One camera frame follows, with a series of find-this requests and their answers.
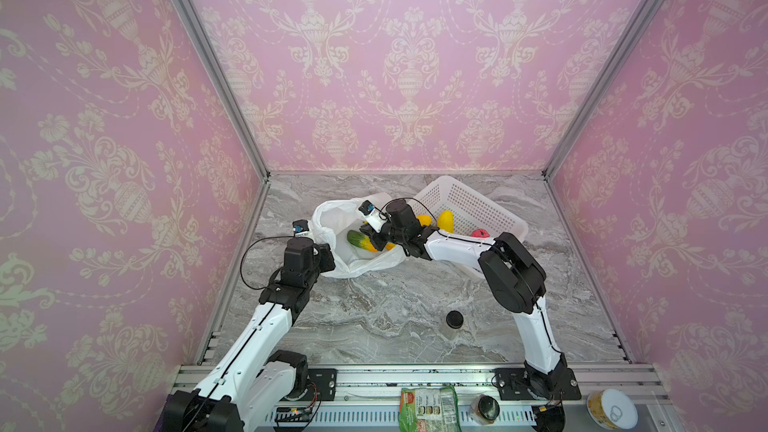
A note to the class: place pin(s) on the yellow starfruit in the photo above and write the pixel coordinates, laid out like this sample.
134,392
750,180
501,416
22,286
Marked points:
446,221

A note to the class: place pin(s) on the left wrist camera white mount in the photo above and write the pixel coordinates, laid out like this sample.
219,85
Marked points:
301,228

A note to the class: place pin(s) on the pink red fruit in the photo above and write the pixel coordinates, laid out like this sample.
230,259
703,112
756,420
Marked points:
480,233

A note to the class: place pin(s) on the green orange mango fruit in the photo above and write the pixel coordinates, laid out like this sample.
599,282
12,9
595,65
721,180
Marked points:
360,241

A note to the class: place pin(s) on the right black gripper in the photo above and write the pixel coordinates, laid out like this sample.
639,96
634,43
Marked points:
377,237

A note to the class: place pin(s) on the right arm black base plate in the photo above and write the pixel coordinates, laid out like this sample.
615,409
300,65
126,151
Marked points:
520,384

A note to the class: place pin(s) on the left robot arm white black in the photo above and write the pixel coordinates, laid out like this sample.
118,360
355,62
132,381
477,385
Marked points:
241,391

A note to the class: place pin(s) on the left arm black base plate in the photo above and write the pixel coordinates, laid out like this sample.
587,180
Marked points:
319,384

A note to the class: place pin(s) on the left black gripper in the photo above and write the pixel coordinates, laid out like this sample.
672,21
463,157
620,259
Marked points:
324,253

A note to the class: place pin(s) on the white perforated plastic basket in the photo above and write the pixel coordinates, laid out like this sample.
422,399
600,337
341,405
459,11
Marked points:
471,211

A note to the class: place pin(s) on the small black-lidded jar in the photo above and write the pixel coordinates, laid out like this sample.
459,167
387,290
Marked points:
452,324

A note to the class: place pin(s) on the green snack package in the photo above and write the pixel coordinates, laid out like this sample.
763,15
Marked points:
428,410

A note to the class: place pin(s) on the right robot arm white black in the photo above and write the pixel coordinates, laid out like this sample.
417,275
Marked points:
514,277

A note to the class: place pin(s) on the tin can white lid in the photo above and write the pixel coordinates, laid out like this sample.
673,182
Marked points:
612,410

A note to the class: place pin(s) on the yellow bell pepper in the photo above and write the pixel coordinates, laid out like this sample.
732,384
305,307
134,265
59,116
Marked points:
425,220

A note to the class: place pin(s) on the black round lid object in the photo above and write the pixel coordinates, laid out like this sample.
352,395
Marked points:
484,410

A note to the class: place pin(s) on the aluminium frame rail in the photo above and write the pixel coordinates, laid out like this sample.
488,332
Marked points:
379,382

